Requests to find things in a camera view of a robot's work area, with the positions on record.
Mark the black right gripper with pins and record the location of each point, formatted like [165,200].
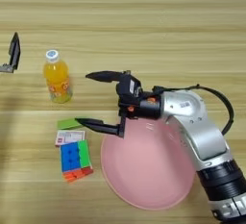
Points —
[145,107]

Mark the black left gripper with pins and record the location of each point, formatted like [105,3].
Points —
[6,68]

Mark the orange juice bottle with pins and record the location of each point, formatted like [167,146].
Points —
[57,80]

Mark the white and red card box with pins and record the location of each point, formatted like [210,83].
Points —
[68,137]

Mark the multicolour puzzle cube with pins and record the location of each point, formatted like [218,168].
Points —
[72,159]

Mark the pink round plate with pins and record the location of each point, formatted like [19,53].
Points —
[147,170]

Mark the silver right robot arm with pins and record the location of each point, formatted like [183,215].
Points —
[205,128]

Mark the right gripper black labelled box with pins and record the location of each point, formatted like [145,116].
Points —
[129,85]

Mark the green rectangular block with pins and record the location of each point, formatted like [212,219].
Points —
[68,123]

